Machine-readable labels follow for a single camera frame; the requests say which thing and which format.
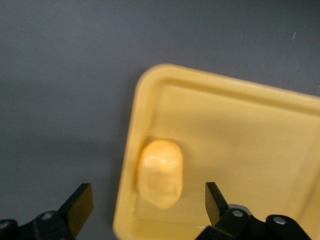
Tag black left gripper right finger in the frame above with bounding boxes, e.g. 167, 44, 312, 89
194, 181, 313, 240

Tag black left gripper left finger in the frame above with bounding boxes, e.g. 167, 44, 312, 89
0, 182, 95, 240

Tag yellow potato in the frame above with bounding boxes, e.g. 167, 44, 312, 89
135, 139, 185, 209

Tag yellow plastic tray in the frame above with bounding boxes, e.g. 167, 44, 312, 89
112, 63, 320, 240

